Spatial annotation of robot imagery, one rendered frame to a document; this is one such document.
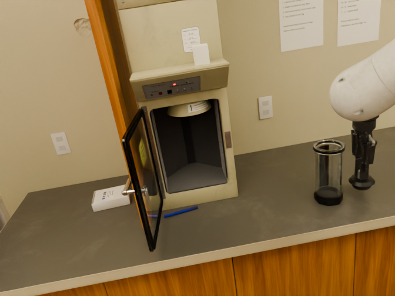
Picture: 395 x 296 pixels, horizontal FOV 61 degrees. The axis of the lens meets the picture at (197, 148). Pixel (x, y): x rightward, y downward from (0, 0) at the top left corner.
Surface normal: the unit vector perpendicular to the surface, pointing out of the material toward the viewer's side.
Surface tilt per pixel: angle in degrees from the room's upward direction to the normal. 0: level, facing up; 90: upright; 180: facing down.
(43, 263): 0
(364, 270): 90
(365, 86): 79
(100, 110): 90
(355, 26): 90
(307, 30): 90
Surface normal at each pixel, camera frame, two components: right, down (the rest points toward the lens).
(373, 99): -0.26, 0.64
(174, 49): 0.11, 0.38
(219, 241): -0.15, -0.91
